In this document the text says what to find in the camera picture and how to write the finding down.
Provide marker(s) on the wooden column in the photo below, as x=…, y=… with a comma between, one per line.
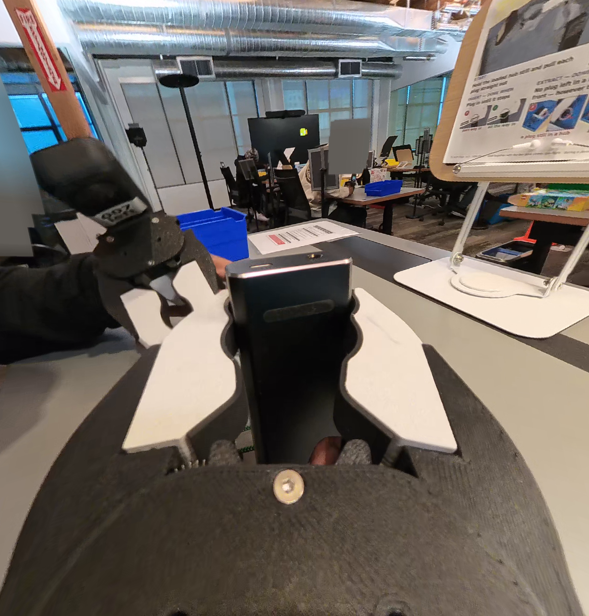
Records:
x=49, y=72

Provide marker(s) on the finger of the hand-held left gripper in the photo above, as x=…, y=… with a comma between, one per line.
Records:
x=142, y=313
x=198, y=288

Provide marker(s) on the orange cone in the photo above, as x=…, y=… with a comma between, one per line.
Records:
x=523, y=236

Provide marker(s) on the blue tray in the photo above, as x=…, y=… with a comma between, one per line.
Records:
x=506, y=251

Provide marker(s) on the instruction sheet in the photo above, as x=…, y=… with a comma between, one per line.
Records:
x=525, y=72

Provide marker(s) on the person's left hand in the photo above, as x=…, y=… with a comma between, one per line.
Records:
x=220, y=266

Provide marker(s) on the grey monitor on stand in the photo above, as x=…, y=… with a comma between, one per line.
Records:
x=323, y=168

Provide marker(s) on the silver ventilation duct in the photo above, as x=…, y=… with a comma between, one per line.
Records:
x=251, y=19
x=275, y=70

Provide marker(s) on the black camera on pole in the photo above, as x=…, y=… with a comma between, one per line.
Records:
x=136, y=134

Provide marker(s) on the person's left forearm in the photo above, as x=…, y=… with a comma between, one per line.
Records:
x=44, y=308

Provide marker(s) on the blue bin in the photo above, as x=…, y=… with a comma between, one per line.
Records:
x=217, y=231
x=383, y=188

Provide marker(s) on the black monitor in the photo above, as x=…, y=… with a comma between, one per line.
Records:
x=275, y=134

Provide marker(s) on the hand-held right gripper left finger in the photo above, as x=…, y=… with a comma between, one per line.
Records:
x=188, y=385

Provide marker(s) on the black USB hub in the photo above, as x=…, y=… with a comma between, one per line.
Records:
x=294, y=337

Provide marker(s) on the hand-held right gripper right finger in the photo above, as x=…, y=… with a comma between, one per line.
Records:
x=395, y=385

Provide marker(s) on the black stand pole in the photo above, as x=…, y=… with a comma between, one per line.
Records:
x=179, y=80

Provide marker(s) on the cardboard box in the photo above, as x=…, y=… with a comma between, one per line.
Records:
x=406, y=154

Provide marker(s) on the paper sheet red label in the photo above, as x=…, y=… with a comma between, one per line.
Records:
x=299, y=236

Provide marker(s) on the clear acrylic clip bar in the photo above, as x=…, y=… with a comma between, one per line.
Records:
x=516, y=161

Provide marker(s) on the colourful toy brick box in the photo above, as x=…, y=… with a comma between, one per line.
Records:
x=559, y=199

